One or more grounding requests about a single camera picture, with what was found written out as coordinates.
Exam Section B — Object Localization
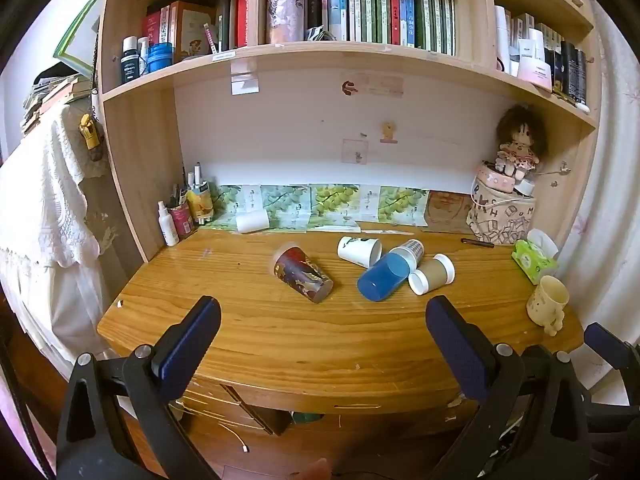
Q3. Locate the green tissue box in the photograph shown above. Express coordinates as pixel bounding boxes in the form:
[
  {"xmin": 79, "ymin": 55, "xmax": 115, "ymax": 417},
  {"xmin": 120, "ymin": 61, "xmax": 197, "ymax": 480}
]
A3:
[{"xmin": 511, "ymin": 228, "xmax": 559, "ymax": 284}]

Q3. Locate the brown haired rag doll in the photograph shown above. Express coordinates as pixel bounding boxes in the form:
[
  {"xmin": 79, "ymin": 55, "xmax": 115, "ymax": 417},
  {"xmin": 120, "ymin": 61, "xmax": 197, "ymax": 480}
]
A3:
[{"xmin": 494, "ymin": 105, "xmax": 548, "ymax": 183}]

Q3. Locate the white lace cloth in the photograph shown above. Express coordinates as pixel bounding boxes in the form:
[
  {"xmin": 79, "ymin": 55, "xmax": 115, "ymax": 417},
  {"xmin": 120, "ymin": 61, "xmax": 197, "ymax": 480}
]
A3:
[{"xmin": 0, "ymin": 104, "xmax": 123, "ymax": 382}]

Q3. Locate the row of white cosmetic boxes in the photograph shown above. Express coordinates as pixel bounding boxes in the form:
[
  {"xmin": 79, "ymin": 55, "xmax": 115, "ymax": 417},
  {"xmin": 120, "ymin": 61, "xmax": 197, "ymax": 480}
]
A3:
[{"xmin": 494, "ymin": 4, "xmax": 562, "ymax": 87}]

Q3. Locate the brown paper cup white lid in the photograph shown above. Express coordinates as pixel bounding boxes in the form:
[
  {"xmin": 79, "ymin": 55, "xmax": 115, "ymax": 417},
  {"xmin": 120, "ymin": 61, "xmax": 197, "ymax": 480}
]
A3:
[{"xmin": 408, "ymin": 254, "xmax": 456, "ymax": 296}]

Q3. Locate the red tin can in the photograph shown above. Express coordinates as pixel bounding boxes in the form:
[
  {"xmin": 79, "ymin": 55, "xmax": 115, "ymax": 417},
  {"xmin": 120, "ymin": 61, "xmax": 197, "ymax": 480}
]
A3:
[{"xmin": 168, "ymin": 202, "xmax": 197, "ymax": 240}]

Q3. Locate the blue plastic cup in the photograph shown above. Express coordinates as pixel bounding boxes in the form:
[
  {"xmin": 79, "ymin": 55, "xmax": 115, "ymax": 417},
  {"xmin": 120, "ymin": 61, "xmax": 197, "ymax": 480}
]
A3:
[{"xmin": 357, "ymin": 252, "xmax": 411, "ymax": 303}]

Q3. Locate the row of red books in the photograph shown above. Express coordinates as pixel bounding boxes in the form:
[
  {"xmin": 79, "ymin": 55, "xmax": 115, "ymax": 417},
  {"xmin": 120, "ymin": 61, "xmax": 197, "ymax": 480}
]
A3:
[{"xmin": 141, "ymin": 0, "xmax": 250, "ymax": 62}]

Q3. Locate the striped paper cup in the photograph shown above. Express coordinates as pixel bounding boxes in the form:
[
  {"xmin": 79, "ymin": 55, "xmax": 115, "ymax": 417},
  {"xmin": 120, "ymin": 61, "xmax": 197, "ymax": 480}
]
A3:
[{"xmin": 390, "ymin": 239, "xmax": 425, "ymax": 271}]

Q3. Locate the wooden bookshelf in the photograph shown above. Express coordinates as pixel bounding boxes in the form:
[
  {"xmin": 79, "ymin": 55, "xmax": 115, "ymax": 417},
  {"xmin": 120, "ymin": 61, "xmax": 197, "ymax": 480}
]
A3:
[{"xmin": 95, "ymin": 0, "xmax": 601, "ymax": 266}]

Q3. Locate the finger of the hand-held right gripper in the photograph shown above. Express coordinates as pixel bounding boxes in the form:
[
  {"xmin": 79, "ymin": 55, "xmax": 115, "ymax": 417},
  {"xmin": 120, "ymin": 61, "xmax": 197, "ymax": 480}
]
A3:
[{"xmin": 584, "ymin": 322, "xmax": 640, "ymax": 376}]

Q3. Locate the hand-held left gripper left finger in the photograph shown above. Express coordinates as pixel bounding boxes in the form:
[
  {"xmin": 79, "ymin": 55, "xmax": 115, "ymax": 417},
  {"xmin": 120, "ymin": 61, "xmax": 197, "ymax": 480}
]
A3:
[{"xmin": 56, "ymin": 296, "xmax": 222, "ymax": 480}]

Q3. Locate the white spray bottle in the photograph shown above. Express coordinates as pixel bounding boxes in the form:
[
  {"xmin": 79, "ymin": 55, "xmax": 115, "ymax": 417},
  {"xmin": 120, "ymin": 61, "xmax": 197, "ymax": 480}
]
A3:
[{"xmin": 157, "ymin": 201, "xmax": 180, "ymax": 247}]

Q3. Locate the blue jar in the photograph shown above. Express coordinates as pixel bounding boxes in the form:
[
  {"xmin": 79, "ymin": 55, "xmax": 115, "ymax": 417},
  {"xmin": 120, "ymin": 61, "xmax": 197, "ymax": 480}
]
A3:
[{"xmin": 148, "ymin": 42, "xmax": 174, "ymax": 74}]

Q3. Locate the red patterned cup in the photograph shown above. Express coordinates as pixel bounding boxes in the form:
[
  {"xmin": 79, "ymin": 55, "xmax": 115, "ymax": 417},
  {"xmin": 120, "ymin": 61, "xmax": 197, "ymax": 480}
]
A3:
[{"xmin": 271, "ymin": 245, "xmax": 334, "ymax": 304}]

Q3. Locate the white cable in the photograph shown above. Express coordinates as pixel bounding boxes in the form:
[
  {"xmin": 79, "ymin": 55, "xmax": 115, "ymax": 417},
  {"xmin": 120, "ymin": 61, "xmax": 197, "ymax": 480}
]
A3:
[{"xmin": 219, "ymin": 422, "xmax": 251, "ymax": 454}]

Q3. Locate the black bottle white cap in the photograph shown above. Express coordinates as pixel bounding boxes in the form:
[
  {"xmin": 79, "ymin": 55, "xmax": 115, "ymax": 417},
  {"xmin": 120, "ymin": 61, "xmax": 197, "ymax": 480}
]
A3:
[{"xmin": 120, "ymin": 36, "xmax": 140, "ymax": 86}]

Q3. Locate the green framed picture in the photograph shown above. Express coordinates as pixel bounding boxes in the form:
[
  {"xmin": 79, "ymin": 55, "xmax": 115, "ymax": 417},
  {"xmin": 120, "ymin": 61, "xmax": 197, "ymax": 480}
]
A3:
[{"xmin": 54, "ymin": 0, "xmax": 107, "ymax": 78}]

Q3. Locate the yellow print pen holder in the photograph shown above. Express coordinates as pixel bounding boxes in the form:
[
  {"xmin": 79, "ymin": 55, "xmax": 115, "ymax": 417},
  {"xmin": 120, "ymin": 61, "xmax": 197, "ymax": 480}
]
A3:
[{"xmin": 186, "ymin": 161, "xmax": 217, "ymax": 226}]

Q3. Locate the white floral cylinder box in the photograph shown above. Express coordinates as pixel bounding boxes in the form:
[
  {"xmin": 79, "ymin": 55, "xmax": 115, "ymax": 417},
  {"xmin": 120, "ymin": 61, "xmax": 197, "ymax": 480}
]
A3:
[{"xmin": 266, "ymin": 0, "xmax": 306, "ymax": 44}]

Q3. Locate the grape print card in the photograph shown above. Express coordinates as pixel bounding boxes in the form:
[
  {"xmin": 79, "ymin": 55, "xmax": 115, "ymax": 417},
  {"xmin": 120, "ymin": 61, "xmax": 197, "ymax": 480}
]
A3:
[
  {"xmin": 377, "ymin": 186, "xmax": 429, "ymax": 227},
  {"xmin": 206, "ymin": 184, "xmax": 266, "ymax": 231},
  {"xmin": 260, "ymin": 184, "xmax": 312, "ymax": 234},
  {"xmin": 307, "ymin": 183, "xmax": 362, "ymax": 233}
]

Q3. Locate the cream ceramic mug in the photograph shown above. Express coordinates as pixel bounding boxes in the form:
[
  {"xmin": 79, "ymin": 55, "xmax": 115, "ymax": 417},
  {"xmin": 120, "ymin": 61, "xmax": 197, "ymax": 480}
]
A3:
[{"xmin": 526, "ymin": 275, "xmax": 571, "ymax": 337}]

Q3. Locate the letter print storage box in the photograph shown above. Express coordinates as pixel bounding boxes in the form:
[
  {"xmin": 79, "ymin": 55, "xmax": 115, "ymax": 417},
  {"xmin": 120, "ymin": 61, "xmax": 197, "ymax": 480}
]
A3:
[{"xmin": 466, "ymin": 161, "xmax": 537, "ymax": 246}]

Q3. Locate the row of black tubes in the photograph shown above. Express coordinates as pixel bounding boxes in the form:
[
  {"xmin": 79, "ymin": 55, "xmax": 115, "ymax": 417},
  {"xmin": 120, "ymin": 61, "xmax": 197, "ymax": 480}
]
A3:
[{"xmin": 551, "ymin": 39, "xmax": 591, "ymax": 111}]

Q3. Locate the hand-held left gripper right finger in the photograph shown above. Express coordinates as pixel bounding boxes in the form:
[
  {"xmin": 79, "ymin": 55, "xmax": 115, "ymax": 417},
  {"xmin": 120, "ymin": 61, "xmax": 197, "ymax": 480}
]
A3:
[{"xmin": 425, "ymin": 296, "xmax": 593, "ymax": 480}]

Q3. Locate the white leaf print paper cup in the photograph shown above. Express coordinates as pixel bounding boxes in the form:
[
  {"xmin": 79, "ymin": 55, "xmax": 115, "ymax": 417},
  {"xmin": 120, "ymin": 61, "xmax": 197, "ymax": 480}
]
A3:
[{"xmin": 337, "ymin": 236, "xmax": 383, "ymax": 268}]

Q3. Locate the stack of old books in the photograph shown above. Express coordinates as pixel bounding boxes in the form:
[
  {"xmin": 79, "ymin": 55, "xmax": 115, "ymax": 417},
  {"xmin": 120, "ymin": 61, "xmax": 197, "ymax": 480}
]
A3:
[{"xmin": 21, "ymin": 72, "xmax": 97, "ymax": 137}]

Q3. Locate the row of green white books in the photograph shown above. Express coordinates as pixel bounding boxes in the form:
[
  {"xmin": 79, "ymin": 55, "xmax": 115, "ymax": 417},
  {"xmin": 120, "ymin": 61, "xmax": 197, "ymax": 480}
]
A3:
[{"xmin": 302, "ymin": 0, "xmax": 457, "ymax": 57}]

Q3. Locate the white paper roll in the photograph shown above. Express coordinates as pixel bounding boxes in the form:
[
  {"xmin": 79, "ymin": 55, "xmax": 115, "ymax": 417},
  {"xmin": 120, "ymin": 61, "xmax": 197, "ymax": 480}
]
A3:
[{"xmin": 235, "ymin": 209, "xmax": 271, "ymax": 234}]

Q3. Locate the yellow keychain toy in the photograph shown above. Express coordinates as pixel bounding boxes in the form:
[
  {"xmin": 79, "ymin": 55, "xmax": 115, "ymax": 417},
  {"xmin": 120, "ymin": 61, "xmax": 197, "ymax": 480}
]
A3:
[{"xmin": 78, "ymin": 113, "xmax": 104, "ymax": 151}]

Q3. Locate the brown print card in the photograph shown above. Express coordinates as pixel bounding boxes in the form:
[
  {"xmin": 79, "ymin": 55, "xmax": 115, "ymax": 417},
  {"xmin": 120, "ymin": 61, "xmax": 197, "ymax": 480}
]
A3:
[{"xmin": 425, "ymin": 189, "xmax": 477, "ymax": 234}]

